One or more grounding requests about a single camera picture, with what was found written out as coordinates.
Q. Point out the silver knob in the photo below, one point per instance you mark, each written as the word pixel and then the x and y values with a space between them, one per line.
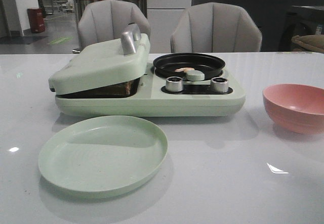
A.
pixel 219 85
pixel 174 84

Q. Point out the bread slice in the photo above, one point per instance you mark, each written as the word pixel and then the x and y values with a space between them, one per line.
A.
pixel 125 89

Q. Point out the orange shrimp piece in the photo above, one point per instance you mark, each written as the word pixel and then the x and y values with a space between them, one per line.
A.
pixel 184 69

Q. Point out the olive cushion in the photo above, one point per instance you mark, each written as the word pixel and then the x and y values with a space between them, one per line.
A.
pixel 312 43

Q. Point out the green breakfast maker base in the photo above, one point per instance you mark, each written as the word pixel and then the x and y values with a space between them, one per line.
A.
pixel 151 101

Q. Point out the light green round plate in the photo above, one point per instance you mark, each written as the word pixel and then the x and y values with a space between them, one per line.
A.
pixel 104 156

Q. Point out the left silver knob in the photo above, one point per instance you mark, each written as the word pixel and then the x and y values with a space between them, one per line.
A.
pixel 174 84

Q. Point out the black round frying pan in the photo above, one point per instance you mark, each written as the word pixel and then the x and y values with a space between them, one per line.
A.
pixel 166 65

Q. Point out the green breakfast maker lid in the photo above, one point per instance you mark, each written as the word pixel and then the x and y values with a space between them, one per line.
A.
pixel 104 64

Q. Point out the white refrigerator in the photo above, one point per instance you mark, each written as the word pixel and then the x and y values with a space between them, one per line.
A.
pixel 163 16

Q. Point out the beige chair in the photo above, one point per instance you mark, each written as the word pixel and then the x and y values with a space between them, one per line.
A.
pixel 215 28
pixel 105 20

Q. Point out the dark kitchen counter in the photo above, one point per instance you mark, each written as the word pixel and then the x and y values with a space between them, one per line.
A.
pixel 272 17

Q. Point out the red trash bin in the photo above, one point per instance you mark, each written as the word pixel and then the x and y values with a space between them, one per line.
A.
pixel 36 20

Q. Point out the pink bowl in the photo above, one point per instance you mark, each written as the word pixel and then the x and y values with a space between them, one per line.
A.
pixel 296 107

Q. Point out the right silver knob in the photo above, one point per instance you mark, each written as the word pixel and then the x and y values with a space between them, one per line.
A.
pixel 219 85

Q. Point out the left beige chair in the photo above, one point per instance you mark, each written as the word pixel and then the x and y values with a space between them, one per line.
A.
pixel 105 20

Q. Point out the right beige chair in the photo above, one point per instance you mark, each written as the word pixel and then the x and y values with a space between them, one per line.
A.
pixel 215 28

